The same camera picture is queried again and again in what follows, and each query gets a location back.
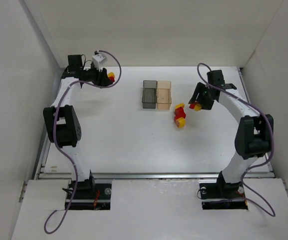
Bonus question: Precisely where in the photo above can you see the yellow lego brick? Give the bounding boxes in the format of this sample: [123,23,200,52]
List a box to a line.
[194,103,202,112]
[108,72,115,77]

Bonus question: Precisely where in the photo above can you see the red curved lego brick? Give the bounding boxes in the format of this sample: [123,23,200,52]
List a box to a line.
[189,103,196,109]

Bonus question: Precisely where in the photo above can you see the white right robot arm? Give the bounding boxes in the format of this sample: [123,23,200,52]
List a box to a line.
[189,70,274,199]

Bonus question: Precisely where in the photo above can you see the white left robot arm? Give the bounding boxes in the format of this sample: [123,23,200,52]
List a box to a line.
[43,66,115,193]

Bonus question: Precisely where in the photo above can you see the clear tan plastic container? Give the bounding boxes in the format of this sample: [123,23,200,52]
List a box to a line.
[156,80,172,110]

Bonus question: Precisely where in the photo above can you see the lower red yellow lego stack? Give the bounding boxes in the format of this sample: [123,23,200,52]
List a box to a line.
[174,116,186,129]

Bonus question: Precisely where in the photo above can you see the smoky grey plastic container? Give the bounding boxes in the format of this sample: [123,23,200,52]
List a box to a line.
[142,80,157,109]

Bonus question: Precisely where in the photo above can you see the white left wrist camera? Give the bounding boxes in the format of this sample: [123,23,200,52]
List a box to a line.
[91,51,107,71]

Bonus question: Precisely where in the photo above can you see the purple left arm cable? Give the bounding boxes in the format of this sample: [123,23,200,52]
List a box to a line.
[43,49,122,235]

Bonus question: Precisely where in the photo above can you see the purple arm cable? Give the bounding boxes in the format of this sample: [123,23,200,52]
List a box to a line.
[43,49,122,235]
[197,62,277,218]

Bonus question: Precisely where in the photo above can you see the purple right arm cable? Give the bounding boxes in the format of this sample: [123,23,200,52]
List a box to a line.
[197,62,277,218]

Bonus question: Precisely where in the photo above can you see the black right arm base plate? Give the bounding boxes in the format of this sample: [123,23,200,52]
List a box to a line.
[199,182,248,210]

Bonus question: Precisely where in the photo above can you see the aluminium frame rail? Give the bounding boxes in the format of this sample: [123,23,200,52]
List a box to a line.
[33,171,276,181]

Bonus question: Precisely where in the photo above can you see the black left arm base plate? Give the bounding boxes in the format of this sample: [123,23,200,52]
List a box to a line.
[69,183,112,211]

